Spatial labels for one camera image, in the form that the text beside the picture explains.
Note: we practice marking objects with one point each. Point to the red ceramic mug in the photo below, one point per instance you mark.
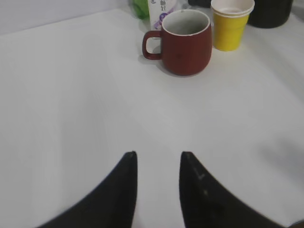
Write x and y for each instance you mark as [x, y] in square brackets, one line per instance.
[186, 42]

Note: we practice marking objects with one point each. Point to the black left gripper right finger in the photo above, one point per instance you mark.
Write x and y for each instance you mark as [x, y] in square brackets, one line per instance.
[205, 203]

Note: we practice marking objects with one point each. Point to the dark grey ceramic mug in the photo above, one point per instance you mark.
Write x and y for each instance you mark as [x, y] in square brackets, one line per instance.
[200, 3]

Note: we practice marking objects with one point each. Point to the green soda bottle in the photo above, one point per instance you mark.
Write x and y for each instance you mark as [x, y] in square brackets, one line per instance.
[140, 8]

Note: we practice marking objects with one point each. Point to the black ceramic mug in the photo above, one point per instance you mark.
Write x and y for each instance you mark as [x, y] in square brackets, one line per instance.
[270, 13]

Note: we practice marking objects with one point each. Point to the white milk bottle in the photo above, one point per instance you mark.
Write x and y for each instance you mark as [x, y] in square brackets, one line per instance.
[159, 9]

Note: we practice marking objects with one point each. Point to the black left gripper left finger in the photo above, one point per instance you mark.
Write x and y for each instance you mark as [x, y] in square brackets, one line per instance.
[110, 205]

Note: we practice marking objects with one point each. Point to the yellow paper cup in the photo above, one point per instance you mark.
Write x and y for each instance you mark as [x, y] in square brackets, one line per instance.
[228, 31]

